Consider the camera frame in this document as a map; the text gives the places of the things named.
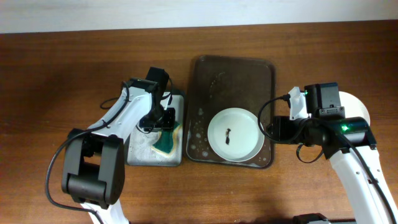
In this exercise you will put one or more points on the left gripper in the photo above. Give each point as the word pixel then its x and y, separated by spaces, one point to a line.
pixel 168 125

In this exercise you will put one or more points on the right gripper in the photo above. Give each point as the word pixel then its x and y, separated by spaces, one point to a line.
pixel 280 129

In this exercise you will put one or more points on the green and yellow sponge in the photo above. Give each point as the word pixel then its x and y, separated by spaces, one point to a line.
pixel 167 141

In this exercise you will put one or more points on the white plate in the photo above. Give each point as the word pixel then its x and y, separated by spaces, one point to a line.
pixel 234 135
pixel 354 107

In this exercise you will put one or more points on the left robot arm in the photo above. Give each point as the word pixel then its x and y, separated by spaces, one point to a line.
pixel 94 163

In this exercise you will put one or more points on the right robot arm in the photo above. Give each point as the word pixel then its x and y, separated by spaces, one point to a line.
pixel 338 122

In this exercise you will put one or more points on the small black sponge tray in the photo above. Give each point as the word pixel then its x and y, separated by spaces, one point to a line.
pixel 140 153

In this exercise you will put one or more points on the large brown serving tray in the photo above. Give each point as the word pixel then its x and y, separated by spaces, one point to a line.
pixel 219 83

